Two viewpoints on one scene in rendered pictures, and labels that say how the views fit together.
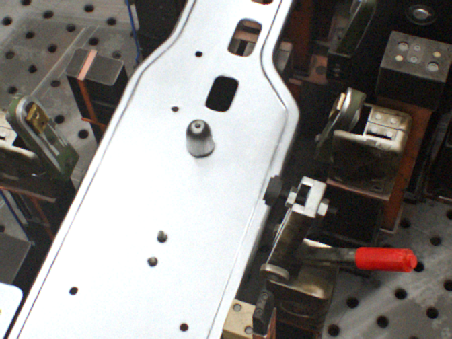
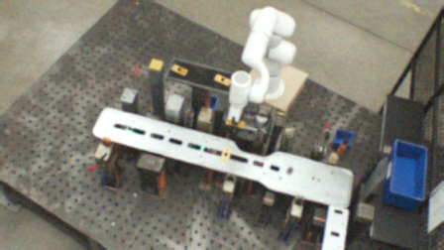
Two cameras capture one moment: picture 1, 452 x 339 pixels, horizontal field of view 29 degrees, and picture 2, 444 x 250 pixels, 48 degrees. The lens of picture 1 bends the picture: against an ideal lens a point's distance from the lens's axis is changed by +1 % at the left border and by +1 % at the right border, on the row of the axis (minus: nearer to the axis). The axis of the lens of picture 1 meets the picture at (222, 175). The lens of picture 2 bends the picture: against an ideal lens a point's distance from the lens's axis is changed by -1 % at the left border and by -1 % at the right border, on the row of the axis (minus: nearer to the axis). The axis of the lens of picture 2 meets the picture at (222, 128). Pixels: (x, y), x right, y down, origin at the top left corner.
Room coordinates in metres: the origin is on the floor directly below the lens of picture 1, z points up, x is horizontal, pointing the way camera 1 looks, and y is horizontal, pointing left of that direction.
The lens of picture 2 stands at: (1.21, 1.08, 3.29)
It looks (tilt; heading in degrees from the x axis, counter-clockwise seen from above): 58 degrees down; 253
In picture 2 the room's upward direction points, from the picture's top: 8 degrees clockwise
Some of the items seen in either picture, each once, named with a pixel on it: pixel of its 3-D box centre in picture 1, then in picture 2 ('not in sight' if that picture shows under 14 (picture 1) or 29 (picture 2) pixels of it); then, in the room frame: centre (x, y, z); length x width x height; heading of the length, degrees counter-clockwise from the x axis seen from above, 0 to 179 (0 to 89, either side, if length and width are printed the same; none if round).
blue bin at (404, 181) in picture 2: not in sight; (404, 175); (-0.05, 0.16, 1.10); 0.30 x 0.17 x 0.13; 64
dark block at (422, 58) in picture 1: (393, 149); (273, 140); (0.52, -0.22, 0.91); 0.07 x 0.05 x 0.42; 65
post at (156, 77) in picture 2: not in sight; (158, 90); (1.12, -0.63, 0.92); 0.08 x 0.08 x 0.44; 65
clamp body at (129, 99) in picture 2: not in sight; (131, 113); (1.28, -0.52, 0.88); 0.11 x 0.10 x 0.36; 65
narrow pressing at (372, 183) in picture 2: not in sight; (374, 180); (0.16, 0.20, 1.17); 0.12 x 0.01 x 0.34; 65
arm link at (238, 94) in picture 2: not in sight; (241, 87); (0.79, -0.14, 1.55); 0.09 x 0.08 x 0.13; 150
